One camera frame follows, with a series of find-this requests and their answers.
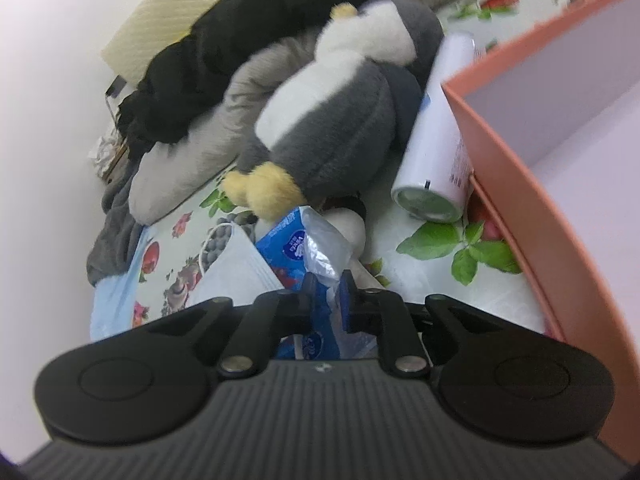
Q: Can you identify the blue printed plastic packet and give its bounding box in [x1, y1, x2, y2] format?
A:
[255, 205, 378, 361]

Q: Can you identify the brown cardboard box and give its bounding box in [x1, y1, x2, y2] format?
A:
[100, 135, 132, 181]

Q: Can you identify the white spray can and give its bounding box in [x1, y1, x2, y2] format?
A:
[390, 30, 476, 224]

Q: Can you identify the grey white penguin plush toy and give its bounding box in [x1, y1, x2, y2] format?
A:
[222, 0, 446, 273]

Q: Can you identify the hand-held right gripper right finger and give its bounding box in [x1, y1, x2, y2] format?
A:
[339, 269, 505, 378]

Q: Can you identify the white crumpled cloth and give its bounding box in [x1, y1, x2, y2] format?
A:
[89, 135, 118, 173]

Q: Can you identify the pink cardboard box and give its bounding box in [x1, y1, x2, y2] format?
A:
[442, 0, 640, 453]

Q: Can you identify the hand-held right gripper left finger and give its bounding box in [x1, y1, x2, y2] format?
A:
[132, 272, 321, 377]

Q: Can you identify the cream quilted headboard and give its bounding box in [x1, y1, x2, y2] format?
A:
[100, 0, 251, 83]

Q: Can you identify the grey pillow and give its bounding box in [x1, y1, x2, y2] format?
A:
[129, 30, 331, 226]

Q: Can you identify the dark grey blanket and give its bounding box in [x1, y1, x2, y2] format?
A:
[86, 170, 151, 286]

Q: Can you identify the black jacket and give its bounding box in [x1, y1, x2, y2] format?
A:
[115, 0, 406, 146]

